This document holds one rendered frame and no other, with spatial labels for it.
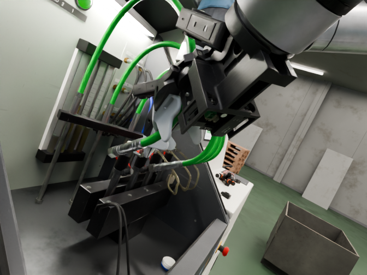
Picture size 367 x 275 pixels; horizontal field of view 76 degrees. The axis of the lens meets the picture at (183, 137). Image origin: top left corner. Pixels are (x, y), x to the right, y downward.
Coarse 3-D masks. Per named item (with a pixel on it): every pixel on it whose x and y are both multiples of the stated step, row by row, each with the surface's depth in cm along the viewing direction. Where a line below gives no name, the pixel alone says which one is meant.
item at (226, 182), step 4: (224, 172) 129; (228, 172) 115; (216, 176) 110; (220, 176) 111; (224, 176) 113; (228, 176) 114; (232, 176) 122; (224, 180) 112; (228, 180) 108; (232, 180) 117; (236, 180) 125; (224, 184) 110; (228, 184) 110; (232, 184) 115
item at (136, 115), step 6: (162, 72) 70; (156, 78) 70; (144, 102) 72; (138, 108) 72; (138, 114) 72; (132, 120) 72; (132, 126) 72; (216, 144) 62; (216, 150) 63; (210, 156) 63; (198, 162) 64
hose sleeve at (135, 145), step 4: (136, 140) 39; (140, 140) 38; (124, 144) 41; (128, 144) 40; (132, 144) 39; (136, 144) 38; (140, 144) 38; (116, 148) 42; (120, 148) 41; (124, 148) 40; (128, 148) 40; (132, 148) 39; (136, 148) 39; (140, 148) 38; (116, 152) 42; (120, 152) 41; (124, 152) 41; (128, 152) 41
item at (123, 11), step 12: (132, 0) 50; (168, 0) 41; (120, 12) 53; (108, 36) 57; (96, 48) 58; (192, 48) 34; (96, 60) 59; (84, 84) 60; (156, 132) 36; (144, 144) 37
